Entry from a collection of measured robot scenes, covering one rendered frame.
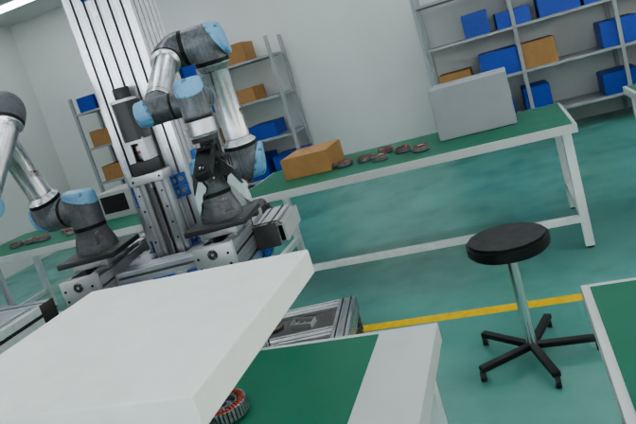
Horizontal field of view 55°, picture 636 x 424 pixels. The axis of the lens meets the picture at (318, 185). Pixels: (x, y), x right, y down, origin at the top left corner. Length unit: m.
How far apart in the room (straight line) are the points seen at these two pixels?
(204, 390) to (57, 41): 9.37
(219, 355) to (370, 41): 7.39
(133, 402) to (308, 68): 7.62
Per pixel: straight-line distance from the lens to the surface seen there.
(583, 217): 3.85
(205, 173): 1.52
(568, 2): 7.25
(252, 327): 0.66
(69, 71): 9.77
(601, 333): 1.43
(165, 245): 2.34
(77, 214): 2.32
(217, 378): 0.59
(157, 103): 1.71
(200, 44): 2.02
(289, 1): 8.15
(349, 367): 1.50
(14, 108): 2.21
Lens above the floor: 1.43
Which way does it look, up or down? 10 degrees down
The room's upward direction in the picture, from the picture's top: 17 degrees counter-clockwise
